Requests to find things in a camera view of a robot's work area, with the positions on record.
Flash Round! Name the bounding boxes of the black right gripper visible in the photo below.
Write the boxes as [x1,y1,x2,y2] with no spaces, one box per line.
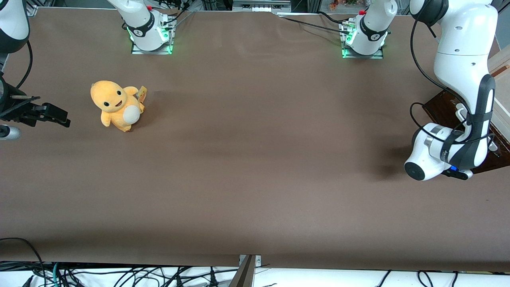
[0,75,71,128]

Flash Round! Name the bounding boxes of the yellow plush toy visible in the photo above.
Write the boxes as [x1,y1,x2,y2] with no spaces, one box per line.
[90,80,147,133]

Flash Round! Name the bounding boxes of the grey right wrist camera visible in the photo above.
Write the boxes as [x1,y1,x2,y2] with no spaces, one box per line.
[0,125,22,141]

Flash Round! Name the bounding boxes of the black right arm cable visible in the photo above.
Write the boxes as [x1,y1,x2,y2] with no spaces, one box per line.
[15,40,33,90]

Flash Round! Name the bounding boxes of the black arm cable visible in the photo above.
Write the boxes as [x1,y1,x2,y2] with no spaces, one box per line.
[410,16,495,145]
[15,40,33,90]

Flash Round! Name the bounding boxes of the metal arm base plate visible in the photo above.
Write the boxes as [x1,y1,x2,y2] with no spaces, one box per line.
[341,22,384,59]
[131,20,175,55]

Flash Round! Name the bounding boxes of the black looped floor cable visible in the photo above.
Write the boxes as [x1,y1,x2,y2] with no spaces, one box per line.
[0,238,45,277]

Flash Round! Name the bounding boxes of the metal table edge bracket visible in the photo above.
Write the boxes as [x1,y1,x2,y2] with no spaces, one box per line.
[228,254,262,287]

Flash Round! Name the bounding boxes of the black cable across table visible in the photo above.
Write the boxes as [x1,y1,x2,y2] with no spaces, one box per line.
[278,11,353,35]

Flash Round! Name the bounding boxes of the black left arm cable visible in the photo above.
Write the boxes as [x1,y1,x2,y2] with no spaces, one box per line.
[410,16,495,145]

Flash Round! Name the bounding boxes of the aluminium frame profile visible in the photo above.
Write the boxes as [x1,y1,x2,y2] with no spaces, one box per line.
[492,0,510,18]

